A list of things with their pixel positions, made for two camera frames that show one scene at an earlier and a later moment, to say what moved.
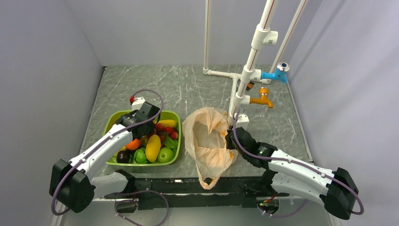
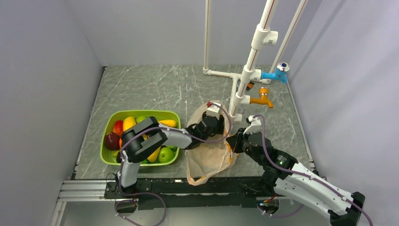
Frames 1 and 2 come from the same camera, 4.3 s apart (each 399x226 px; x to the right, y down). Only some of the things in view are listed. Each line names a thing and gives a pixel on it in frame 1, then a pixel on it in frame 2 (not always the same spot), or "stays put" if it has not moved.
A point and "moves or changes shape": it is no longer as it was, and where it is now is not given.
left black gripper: [152, 130] to [219, 129]
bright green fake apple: [165, 155] stays put
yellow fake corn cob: [168, 123] stays put
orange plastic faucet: [263, 92] stays put
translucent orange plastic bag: [211, 162] moves or changes shape
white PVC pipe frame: [262, 36] stays put
